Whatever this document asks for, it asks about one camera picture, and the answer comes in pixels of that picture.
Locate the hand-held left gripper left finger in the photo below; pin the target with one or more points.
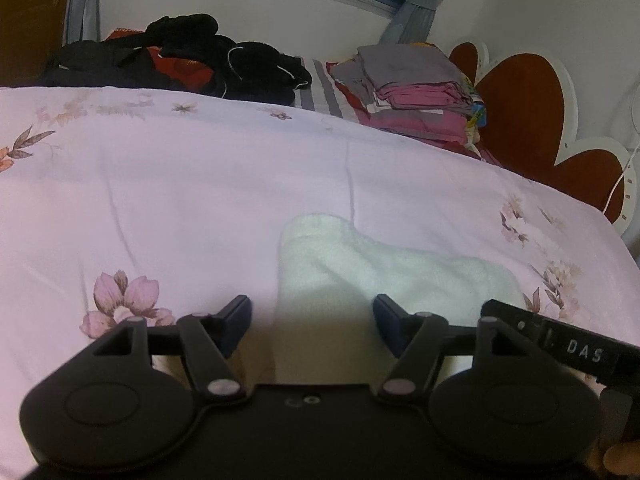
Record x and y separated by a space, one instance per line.
239 316

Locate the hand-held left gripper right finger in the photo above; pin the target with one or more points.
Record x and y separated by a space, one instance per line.
389 318

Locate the white fluffy towel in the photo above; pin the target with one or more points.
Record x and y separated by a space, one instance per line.
360 280

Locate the stack of folded clothes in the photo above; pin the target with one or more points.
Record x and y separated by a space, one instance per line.
415 90

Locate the pile of black clothes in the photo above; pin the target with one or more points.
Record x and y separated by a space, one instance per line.
250 67

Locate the person's right hand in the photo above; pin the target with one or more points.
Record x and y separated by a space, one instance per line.
622 462

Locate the pink floral bedsheet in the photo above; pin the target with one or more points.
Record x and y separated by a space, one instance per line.
175 175

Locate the heart-shaped brown headboard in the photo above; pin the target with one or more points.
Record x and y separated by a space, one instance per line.
525 120

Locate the grey white striped cloth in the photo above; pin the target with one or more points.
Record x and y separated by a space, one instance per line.
325 90

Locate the grey blue curtain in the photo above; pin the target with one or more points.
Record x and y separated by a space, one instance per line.
415 5
82 0

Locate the brown wooden wardrobe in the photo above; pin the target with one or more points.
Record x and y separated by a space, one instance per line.
30 15

